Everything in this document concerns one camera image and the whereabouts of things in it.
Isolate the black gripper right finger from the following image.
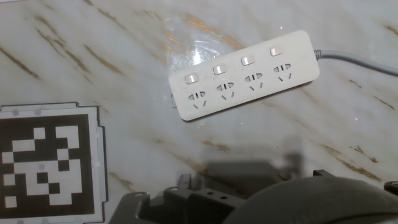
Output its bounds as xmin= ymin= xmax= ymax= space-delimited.
xmin=312 ymin=169 xmax=398 ymax=197

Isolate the clear plastic film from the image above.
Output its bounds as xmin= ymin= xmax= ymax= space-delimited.
xmin=161 ymin=12 xmax=246 ymax=67

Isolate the white four-socket power strip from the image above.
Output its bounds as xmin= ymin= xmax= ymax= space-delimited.
xmin=168 ymin=29 xmax=321 ymax=122

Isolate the grey power strip cable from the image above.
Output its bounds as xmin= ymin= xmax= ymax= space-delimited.
xmin=313 ymin=49 xmax=398 ymax=78

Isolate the black white fiducial marker board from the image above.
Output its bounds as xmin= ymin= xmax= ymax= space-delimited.
xmin=0 ymin=101 xmax=109 ymax=224

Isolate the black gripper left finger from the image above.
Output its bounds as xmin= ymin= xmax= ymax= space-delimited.
xmin=108 ymin=173 xmax=247 ymax=224

